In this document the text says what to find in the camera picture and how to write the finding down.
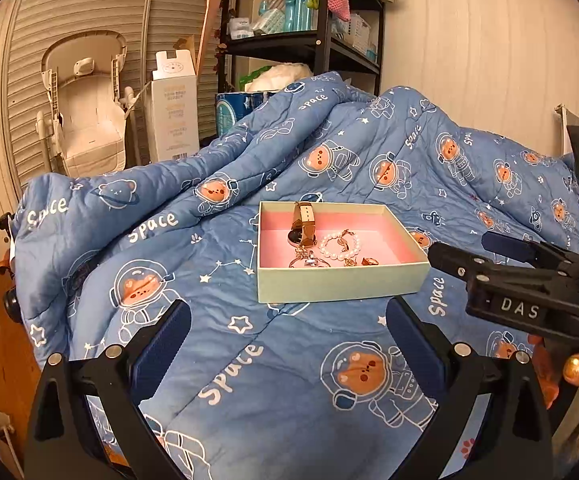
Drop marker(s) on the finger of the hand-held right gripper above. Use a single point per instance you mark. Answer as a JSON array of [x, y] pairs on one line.
[[449, 259], [509, 247]]

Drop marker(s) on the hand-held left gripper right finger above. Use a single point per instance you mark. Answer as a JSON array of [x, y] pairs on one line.
[[412, 340]]

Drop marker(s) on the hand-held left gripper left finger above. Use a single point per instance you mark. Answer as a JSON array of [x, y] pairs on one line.
[[162, 355]]

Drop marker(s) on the pale green box pink lining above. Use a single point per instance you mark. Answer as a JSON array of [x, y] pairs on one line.
[[339, 282]]

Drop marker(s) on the blue printed blanket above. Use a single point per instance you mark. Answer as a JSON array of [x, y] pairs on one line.
[[269, 360]]

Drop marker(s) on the dark toy tricycle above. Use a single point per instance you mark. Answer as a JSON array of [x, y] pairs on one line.
[[10, 305]]

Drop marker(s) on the tall white carton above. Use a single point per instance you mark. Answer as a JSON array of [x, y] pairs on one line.
[[174, 120]]

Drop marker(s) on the white baby high chair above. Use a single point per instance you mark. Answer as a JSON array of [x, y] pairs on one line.
[[92, 125]]

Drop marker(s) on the white storage boxes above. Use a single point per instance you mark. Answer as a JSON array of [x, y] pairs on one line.
[[362, 34]]

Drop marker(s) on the white fluffy bundle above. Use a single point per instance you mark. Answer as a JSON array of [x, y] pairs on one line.
[[279, 76]]

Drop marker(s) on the blue wrapped package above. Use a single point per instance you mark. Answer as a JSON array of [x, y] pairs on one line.
[[234, 110]]

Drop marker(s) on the black metal shelf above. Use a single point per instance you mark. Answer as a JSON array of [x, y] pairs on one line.
[[289, 40]]

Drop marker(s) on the pink knit pouch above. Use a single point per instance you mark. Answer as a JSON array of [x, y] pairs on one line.
[[340, 1]]

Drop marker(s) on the light blue bottle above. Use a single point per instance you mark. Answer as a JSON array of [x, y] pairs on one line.
[[290, 10], [305, 12]]

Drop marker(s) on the small blue bottle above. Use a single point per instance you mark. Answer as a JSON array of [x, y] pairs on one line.
[[264, 6]]

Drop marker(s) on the leaning brown board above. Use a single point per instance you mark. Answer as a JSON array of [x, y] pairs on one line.
[[208, 15]]

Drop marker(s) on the beige slatted shutter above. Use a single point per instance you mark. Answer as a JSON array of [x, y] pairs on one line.
[[179, 10]]

